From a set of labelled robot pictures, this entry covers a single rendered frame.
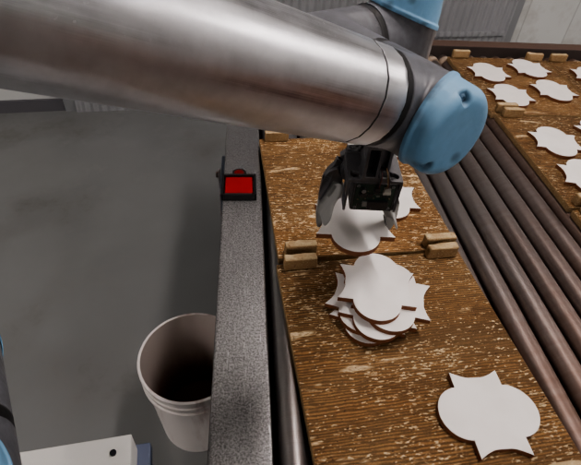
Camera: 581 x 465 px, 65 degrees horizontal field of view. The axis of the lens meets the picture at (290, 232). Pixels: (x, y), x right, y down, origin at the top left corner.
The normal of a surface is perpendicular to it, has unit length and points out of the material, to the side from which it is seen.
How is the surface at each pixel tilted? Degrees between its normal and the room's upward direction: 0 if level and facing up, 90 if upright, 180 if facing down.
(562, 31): 90
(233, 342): 0
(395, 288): 0
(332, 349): 0
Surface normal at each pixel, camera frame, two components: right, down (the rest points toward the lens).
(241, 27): 0.64, -0.02
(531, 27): 0.21, 0.67
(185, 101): 0.29, 0.90
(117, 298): 0.06, -0.73
